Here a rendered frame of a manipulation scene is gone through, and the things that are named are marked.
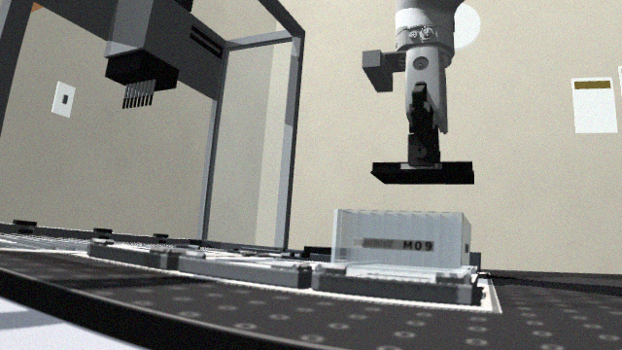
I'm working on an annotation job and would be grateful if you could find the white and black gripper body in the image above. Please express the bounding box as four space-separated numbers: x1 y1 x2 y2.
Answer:
398 47 452 134

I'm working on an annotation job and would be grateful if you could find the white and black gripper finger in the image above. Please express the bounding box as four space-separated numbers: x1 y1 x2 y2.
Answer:
424 96 440 161
407 84 434 166

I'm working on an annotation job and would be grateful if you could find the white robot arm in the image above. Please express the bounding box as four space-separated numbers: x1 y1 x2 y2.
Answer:
362 0 465 92

